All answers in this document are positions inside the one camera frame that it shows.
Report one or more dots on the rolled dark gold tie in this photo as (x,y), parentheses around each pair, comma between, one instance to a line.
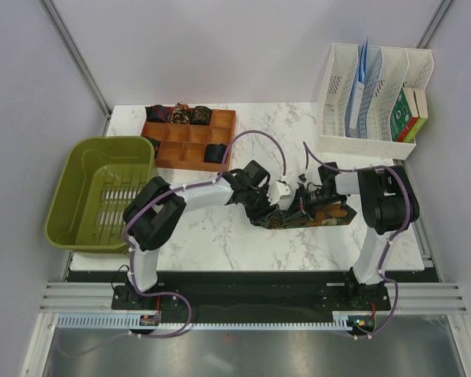
(201,115)

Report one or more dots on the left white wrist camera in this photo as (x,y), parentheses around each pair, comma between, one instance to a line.
(276,191)

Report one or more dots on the white plastic file organizer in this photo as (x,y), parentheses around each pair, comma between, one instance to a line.
(402,67)

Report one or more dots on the wooden compartment tray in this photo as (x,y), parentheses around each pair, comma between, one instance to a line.
(182,146)

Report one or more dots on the red spine book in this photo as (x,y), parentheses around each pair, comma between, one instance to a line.
(419,113)

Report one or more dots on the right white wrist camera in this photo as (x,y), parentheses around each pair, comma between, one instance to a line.
(303,178)

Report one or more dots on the aluminium rail frame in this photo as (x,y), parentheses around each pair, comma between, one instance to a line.
(408,299)

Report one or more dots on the floral brown green tie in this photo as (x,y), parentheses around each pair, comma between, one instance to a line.
(331,215)

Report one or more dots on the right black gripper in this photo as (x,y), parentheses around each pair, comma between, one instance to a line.
(300,195)

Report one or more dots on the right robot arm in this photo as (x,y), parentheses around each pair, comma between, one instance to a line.
(388,207)

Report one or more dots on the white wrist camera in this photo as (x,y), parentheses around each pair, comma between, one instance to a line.
(276,191)
(303,178)

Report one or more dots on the blue paper folder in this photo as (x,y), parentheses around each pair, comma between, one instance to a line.
(364,83)

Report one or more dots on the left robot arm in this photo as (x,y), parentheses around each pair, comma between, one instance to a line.
(152,216)

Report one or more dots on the olive green plastic basket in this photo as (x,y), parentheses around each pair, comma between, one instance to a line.
(101,177)

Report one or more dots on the rolled navy red tie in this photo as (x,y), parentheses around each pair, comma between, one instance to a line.
(157,114)

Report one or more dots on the rolled multicolour patterned tie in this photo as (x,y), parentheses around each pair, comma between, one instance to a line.
(180,113)

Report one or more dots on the white slotted cable duct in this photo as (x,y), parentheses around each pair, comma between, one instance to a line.
(138,321)

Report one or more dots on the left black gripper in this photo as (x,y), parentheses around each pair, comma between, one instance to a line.
(259,217)

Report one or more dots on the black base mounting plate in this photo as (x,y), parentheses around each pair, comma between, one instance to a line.
(252,296)

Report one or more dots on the green white book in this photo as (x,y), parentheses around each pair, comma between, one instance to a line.
(404,114)

